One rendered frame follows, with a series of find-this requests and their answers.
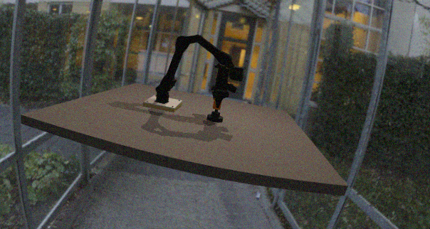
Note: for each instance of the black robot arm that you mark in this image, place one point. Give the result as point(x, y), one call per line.
point(168, 81)

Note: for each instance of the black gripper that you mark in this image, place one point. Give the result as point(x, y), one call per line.
point(219, 92)

